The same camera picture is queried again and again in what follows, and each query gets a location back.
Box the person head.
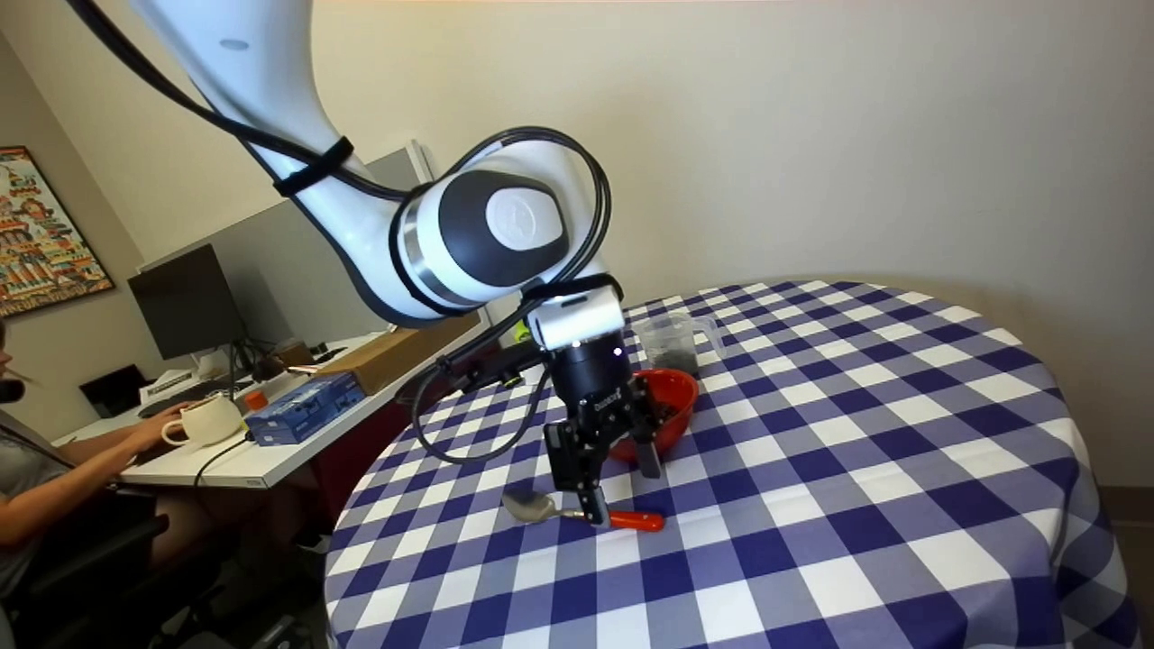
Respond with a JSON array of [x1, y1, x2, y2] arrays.
[[0, 314, 29, 406]]

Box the dark red cabinet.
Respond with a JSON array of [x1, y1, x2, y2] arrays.
[[313, 392, 423, 524]]

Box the white desk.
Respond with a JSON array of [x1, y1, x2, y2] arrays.
[[84, 322, 499, 495]]

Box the clear plastic jug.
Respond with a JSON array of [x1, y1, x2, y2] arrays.
[[627, 314, 725, 380]]

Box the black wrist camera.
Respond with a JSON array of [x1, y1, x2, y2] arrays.
[[444, 345, 542, 397]]

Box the blue box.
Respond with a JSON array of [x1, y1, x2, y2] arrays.
[[247, 372, 370, 450]]

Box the thin black desk cable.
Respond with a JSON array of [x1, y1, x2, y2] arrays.
[[193, 430, 254, 492]]

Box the person right hand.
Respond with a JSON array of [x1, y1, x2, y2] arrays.
[[127, 411, 185, 461]]

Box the blue white checked tablecloth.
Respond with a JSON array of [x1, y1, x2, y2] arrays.
[[320, 278, 1141, 649]]

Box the framed colourful painting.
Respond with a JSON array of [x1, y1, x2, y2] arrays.
[[0, 140, 118, 325]]

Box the long cardboard box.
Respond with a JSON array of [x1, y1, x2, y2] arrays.
[[341, 314, 491, 397]]

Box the person grey shirt torso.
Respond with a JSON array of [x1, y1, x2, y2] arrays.
[[0, 406, 79, 590]]

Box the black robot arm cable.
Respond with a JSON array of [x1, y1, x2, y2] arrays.
[[67, 0, 617, 469]]

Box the person right forearm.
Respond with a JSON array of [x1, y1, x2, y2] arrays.
[[0, 430, 154, 553]]

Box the black office chair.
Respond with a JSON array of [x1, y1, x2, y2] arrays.
[[0, 483, 172, 649]]

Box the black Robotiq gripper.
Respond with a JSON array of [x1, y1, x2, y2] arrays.
[[539, 333, 667, 529]]

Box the grey cubicle partition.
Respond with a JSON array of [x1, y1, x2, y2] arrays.
[[140, 140, 431, 369]]

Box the black computer monitor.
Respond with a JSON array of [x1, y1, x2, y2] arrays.
[[127, 241, 247, 366]]

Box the white keyboard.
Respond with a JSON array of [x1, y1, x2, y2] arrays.
[[134, 357, 240, 421]]

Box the red plastic bowl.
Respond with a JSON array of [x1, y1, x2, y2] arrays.
[[610, 366, 706, 469]]

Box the black desk device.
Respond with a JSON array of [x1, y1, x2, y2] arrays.
[[78, 360, 154, 421]]

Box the red-handled metal spoon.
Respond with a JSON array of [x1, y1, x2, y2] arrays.
[[502, 483, 673, 536]]

